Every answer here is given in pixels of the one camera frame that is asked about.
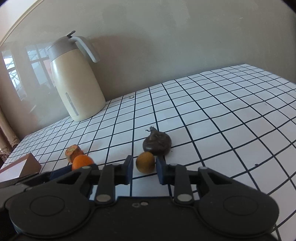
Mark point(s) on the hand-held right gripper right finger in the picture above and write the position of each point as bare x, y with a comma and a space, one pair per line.
160, 171

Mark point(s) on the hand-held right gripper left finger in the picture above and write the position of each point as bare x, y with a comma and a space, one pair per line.
129, 170

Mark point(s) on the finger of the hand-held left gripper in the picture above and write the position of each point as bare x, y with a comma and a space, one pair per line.
59, 173
94, 167

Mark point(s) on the orange tangerine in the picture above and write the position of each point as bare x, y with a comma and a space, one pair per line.
82, 162

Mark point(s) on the tan longan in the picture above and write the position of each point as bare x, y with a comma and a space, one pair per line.
145, 162

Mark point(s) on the white cardboard box brown sides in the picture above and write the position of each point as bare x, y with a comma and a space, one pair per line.
16, 170

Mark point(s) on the short carrot piece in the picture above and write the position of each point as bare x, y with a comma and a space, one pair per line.
73, 152

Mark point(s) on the dark brown water chestnut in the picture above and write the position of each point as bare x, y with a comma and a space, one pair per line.
157, 143

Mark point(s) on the beige lace curtain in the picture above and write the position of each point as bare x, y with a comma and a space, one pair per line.
5, 143

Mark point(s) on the white black checked tablecloth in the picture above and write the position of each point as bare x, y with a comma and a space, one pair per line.
208, 115

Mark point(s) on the cream thermos jug grey lid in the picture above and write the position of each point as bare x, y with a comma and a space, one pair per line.
76, 85

